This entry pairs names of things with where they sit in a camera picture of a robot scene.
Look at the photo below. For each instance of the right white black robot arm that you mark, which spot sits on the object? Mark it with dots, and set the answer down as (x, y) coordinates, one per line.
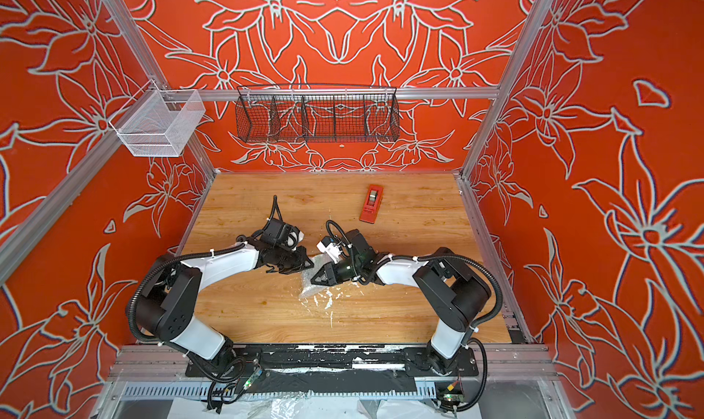
(461, 291)

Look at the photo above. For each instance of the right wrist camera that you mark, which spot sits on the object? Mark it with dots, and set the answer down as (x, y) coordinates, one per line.
(330, 247)

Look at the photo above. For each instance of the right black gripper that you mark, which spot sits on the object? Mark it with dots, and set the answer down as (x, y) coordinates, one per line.
(335, 274)

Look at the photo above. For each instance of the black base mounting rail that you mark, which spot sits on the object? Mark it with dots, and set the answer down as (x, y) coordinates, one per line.
(414, 360)

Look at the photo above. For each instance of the red tape dispenser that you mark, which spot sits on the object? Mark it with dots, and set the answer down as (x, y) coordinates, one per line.
(372, 205)

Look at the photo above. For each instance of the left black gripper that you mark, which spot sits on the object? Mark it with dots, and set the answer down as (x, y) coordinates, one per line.
(301, 263)

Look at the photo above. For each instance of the black wire wall basket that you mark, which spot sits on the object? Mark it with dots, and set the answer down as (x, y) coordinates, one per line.
(325, 113)

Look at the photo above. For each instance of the pink bubble wrap sheet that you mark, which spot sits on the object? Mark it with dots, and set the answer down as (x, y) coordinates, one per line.
(309, 290)

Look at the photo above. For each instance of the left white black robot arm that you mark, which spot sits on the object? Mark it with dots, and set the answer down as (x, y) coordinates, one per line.
(162, 309)

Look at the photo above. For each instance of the clear plastic wall bin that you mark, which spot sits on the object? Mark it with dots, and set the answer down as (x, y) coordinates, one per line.
(154, 127)

